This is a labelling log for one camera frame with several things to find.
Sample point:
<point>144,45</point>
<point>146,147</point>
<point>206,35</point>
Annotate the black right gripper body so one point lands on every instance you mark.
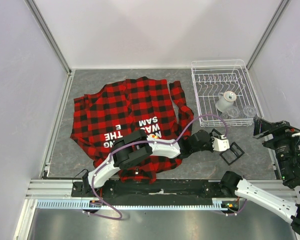
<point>283,143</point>

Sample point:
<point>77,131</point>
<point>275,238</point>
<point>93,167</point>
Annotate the yellow plush flower brooch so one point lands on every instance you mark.
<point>153,136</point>

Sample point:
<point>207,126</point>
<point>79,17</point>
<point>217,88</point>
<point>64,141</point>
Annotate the red black plaid shirt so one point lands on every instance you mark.
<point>123,107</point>

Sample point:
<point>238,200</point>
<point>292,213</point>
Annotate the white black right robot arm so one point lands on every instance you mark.
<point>288,169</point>

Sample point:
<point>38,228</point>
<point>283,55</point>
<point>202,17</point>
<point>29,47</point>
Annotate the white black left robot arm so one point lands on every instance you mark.
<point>134,148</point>

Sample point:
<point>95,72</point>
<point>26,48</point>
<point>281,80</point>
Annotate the clear glass cup right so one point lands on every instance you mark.
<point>249,111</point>

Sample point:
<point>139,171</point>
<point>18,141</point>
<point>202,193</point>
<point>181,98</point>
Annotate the clear glass cup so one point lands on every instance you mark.
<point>233,112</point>
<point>249,111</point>

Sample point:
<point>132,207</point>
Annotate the clear glass cup left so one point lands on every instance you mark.
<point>233,112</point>

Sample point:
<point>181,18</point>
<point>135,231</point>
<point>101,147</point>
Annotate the grey ceramic teapot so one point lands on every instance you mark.
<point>225,100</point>

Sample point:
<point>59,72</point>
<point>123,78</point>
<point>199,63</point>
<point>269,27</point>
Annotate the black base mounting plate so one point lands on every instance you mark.
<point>191,188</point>

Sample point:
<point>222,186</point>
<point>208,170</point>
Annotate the black wire frame stand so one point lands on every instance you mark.
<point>215,133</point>
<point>231,155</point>

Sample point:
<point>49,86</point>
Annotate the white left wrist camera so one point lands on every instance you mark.
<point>220,143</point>

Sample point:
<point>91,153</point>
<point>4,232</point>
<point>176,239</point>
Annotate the white wire dish rack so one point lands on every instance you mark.
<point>224,88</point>

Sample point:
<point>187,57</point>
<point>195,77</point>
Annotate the aluminium frame post right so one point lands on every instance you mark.
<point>278,13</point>

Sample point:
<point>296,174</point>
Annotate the aluminium frame post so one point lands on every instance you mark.
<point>278,13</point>
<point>35,11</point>

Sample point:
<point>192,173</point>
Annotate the light blue cable duct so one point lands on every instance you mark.
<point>77,204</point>

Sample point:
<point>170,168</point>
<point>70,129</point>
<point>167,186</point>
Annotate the aluminium frame post left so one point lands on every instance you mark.
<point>35,11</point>

